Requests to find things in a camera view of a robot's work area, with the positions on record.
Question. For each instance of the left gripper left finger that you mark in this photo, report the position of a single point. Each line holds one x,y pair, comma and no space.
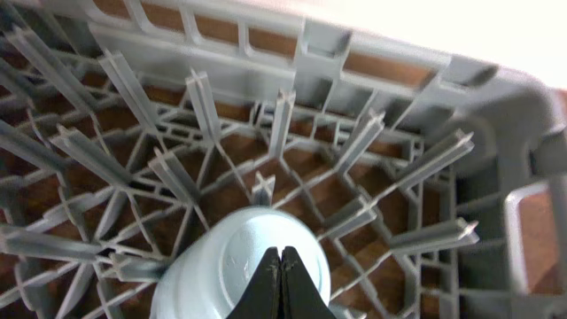
261,298

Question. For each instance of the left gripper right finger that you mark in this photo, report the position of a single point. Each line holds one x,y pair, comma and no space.
298,296

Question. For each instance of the light blue plastic cup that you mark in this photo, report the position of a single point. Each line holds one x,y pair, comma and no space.
209,278

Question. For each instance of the grey plastic dishwasher rack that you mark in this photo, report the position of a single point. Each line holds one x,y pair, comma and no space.
436,183

